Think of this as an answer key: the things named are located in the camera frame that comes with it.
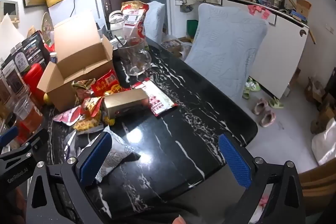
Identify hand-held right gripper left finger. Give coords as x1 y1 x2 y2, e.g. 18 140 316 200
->
26 132 113 224

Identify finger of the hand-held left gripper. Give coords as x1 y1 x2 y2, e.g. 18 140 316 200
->
0 126 19 147
0 129 51 189

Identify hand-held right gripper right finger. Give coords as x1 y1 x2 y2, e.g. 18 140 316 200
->
218 133 306 224

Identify white patterned snack packet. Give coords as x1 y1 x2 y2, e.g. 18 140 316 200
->
94 126 141 184

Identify gold rectangular box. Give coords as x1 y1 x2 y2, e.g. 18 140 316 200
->
102 89 150 119

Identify red snack packet gold print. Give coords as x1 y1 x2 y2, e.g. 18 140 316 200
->
91 69 124 97

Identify red white packet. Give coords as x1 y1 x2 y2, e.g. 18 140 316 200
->
131 78 179 117

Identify brown cardboard box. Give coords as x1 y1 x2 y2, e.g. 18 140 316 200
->
37 11 114 112

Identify clear jar orange contents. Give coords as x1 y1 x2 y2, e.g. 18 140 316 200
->
13 94 45 135

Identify clear jar brown contents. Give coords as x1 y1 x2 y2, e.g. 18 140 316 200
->
0 74 11 106

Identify pink snack packet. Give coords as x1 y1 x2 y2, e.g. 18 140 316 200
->
52 106 82 126

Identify small red yellow packet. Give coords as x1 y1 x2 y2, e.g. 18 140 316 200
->
80 97 105 117

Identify pink slipper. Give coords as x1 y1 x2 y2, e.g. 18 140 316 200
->
259 111 277 128
252 98 268 115

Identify clear jar dark label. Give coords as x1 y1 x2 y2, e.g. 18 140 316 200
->
0 59 25 98

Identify red plastic container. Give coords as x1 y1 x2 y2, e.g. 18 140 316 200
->
22 63 48 106

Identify green slipper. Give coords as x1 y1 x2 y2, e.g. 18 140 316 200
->
268 98 284 109
243 77 260 100

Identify green brown snack packet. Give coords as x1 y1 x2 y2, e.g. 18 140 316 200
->
71 78 96 98

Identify clear jar green label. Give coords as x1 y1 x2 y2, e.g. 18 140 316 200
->
12 46 33 75

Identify black stand-up pouch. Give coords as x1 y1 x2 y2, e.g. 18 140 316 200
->
22 30 51 69

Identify white plastic bag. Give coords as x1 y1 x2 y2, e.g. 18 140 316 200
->
311 118 336 165

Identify white foam board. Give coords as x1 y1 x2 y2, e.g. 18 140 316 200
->
0 13 25 56

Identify clear glass mug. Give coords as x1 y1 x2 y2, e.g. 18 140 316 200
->
117 38 152 76

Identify pile of brown cartons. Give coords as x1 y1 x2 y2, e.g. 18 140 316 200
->
304 77 336 135

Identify chair with leaf-pattern cover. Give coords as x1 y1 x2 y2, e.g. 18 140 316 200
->
144 1 166 45
185 3 269 106

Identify woven round fan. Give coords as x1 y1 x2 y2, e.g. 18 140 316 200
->
42 12 54 38

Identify white cabinet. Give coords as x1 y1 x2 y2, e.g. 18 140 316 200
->
222 0 310 100

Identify open box of goods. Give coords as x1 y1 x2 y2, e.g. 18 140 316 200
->
161 39 184 54

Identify white thermos jug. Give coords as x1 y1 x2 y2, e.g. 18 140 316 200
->
108 10 124 31

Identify red white nut bag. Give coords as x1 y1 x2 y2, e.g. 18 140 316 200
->
121 1 149 41

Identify green shopping bag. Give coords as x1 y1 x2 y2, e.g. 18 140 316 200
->
187 20 198 38

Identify white fridge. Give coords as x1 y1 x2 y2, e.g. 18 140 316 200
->
49 0 104 28

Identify pink cloth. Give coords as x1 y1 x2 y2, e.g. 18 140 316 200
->
248 5 271 20

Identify brown cardboard carton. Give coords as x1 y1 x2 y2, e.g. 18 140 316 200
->
296 0 312 18

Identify beige wall intercom panel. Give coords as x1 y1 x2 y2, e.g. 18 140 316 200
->
0 0 20 22

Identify black power cord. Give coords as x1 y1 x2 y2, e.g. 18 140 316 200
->
70 0 79 17

